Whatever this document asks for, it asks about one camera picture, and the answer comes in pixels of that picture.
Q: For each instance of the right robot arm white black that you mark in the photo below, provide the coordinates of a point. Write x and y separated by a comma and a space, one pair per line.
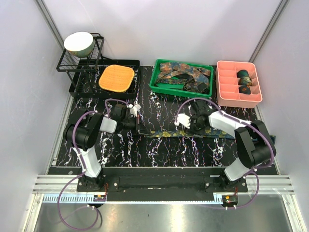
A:
255, 149

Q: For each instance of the rolled black orange tie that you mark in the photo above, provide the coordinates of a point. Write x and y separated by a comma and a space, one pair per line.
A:
244, 90

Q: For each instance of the rolled dark green tie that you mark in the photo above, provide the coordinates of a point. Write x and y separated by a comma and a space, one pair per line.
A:
242, 74

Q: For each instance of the orange teal patterned tie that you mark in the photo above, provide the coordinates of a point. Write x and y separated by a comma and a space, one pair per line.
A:
168, 70

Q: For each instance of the dark patterned tie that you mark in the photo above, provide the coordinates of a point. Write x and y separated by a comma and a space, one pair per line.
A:
184, 82

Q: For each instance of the black wire dish rack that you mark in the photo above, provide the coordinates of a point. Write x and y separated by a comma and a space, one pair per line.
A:
84, 73

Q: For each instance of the blue yellow floral tie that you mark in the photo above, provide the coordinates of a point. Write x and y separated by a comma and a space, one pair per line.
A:
208, 133

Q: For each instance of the orange woven square mat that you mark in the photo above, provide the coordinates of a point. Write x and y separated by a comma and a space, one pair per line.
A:
116, 78

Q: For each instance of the green plastic bin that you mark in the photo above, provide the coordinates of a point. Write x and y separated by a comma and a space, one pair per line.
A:
176, 92

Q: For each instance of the pink divided organizer box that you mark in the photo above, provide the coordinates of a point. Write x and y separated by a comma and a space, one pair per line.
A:
227, 85

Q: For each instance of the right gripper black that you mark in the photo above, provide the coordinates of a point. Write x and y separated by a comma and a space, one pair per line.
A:
199, 133

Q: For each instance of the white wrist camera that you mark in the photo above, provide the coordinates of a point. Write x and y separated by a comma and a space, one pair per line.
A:
134, 109
182, 119

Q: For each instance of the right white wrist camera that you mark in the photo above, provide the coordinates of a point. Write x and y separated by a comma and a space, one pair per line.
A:
182, 119

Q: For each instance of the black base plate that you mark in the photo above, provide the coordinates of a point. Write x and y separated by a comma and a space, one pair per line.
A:
160, 185

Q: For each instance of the white green ceramic bowl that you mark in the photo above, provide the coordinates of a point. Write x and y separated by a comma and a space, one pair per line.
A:
80, 44

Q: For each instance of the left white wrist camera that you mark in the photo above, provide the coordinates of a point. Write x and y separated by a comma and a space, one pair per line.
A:
134, 109

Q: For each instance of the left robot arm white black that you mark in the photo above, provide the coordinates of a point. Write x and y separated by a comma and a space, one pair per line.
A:
83, 129

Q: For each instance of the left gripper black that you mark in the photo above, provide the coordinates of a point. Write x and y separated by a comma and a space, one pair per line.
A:
139, 126

